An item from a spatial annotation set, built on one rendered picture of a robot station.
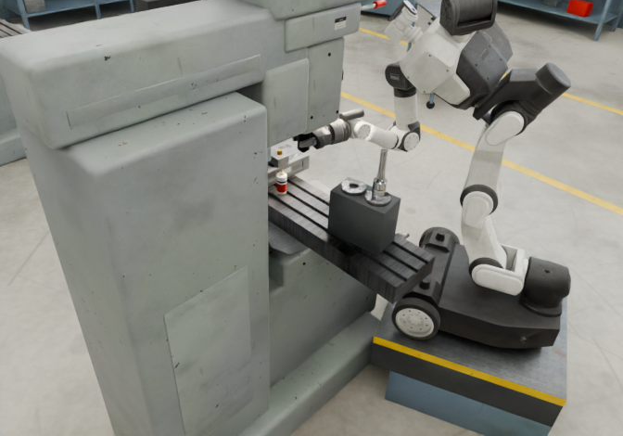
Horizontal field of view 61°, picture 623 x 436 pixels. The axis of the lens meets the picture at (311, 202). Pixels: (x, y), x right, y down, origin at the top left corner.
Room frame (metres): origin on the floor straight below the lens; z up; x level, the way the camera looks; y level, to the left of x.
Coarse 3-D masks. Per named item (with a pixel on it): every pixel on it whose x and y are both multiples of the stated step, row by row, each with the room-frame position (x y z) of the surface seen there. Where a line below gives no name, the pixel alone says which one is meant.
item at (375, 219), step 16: (336, 192) 1.52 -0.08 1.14; (352, 192) 1.50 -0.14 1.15; (368, 192) 1.51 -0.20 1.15; (336, 208) 1.51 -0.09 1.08; (352, 208) 1.47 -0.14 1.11; (368, 208) 1.44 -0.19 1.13; (384, 208) 1.43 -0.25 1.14; (336, 224) 1.51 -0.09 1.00; (352, 224) 1.47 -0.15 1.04; (368, 224) 1.43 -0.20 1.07; (384, 224) 1.41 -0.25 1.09; (352, 240) 1.46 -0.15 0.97; (368, 240) 1.43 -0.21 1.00; (384, 240) 1.43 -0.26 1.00
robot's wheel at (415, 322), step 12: (408, 300) 1.56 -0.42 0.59; (420, 300) 1.55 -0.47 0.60; (396, 312) 1.54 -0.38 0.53; (408, 312) 1.54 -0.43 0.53; (420, 312) 1.51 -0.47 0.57; (432, 312) 1.51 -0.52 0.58; (396, 324) 1.54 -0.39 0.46; (408, 324) 1.54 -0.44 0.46; (420, 324) 1.52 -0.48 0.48; (432, 324) 1.49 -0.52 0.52; (408, 336) 1.52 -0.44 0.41; (420, 336) 1.50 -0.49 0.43; (432, 336) 1.49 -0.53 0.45
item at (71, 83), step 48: (240, 0) 1.55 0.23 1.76; (0, 48) 1.10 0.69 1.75; (48, 48) 1.09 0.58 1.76; (96, 48) 1.11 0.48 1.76; (144, 48) 1.17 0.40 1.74; (192, 48) 1.26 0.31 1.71; (240, 48) 1.37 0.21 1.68; (48, 96) 1.00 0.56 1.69; (96, 96) 1.07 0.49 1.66; (144, 96) 1.15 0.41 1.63; (192, 96) 1.25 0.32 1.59; (48, 144) 0.99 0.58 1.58
